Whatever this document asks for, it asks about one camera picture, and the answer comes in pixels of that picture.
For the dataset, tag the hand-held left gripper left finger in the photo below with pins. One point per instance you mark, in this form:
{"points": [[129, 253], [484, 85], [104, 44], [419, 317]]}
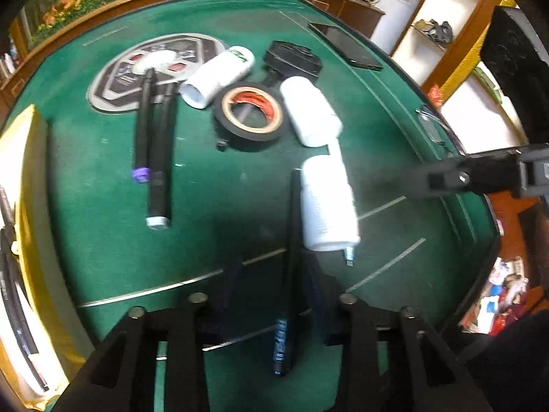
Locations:
{"points": [[227, 300]]}

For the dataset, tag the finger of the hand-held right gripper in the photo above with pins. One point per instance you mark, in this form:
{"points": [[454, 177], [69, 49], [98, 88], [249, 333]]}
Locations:
{"points": [[463, 176]]}

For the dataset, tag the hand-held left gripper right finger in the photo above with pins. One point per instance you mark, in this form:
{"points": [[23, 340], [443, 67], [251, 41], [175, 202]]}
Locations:
{"points": [[328, 317]]}

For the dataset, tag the black pen blue print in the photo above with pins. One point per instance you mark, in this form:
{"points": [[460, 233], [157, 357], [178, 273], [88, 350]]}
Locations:
{"points": [[293, 244]]}

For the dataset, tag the white plastic bottle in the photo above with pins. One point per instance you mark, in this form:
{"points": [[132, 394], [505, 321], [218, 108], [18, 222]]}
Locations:
{"points": [[311, 111], [328, 201]]}

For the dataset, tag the black marker grey end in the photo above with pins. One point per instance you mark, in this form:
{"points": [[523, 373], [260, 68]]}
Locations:
{"points": [[163, 158]]}

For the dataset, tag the black tape roll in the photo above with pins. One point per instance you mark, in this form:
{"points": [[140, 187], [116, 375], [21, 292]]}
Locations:
{"points": [[257, 142]]}

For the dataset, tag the black marker purple end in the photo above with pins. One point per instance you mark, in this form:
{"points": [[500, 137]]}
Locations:
{"points": [[143, 128]]}

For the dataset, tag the black round device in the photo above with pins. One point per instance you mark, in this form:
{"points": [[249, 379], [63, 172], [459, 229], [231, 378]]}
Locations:
{"points": [[296, 60]]}

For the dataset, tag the white bottle green label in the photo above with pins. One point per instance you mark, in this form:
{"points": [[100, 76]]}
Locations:
{"points": [[214, 78]]}

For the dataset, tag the yellow cardboard box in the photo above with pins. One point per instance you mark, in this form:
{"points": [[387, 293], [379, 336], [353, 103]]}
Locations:
{"points": [[38, 171]]}

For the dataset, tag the shiny metal object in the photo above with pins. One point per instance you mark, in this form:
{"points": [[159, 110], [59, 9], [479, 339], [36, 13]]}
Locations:
{"points": [[433, 128]]}

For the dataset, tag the red packet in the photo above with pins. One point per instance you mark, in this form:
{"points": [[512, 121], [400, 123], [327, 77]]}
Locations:
{"points": [[434, 95]]}

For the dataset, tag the dark tangled object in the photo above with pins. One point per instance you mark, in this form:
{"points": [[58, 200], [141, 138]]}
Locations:
{"points": [[434, 30]]}

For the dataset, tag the pile of colourful wrappers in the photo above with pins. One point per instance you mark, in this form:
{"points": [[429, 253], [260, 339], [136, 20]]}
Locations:
{"points": [[506, 294]]}

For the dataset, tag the black smartphone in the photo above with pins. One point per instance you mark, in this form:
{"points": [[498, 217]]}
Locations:
{"points": [[347, 47]]}

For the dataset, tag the wooden side counter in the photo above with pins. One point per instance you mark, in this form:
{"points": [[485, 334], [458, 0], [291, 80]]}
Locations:
{"points": [[347, 10]]}

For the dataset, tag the round table control panel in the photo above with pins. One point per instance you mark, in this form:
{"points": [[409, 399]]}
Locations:
{"points": [[124, 79]]}

